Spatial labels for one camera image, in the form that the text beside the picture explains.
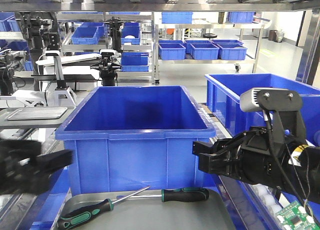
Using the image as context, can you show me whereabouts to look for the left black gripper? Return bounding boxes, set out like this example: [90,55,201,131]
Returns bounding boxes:
[0,139,73,195]

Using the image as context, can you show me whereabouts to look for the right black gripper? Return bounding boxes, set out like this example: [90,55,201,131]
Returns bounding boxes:
[192,127,297,188]

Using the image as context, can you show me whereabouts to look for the green black screwdriver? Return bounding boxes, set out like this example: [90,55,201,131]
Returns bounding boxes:
[57,186,150,230]
[129,187,210,203]

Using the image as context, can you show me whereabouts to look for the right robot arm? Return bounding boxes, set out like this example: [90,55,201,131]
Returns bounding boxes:
[192,126,320,203]

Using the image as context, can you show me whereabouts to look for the silver tray on left table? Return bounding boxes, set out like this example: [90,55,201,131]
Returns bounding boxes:
[5,107,68,121]

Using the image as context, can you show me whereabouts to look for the grey metal tray foreground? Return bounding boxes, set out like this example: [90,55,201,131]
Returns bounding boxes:
[53,189,237,230]

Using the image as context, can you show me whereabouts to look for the large blue plastic bin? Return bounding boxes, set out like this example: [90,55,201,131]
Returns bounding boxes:
[55,86,216,195]

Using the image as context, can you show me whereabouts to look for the green circuit board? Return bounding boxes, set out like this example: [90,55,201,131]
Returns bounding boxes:
[275,201,320,230]

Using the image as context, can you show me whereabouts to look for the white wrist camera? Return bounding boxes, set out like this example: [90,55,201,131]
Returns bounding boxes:
[239,87,291,113]

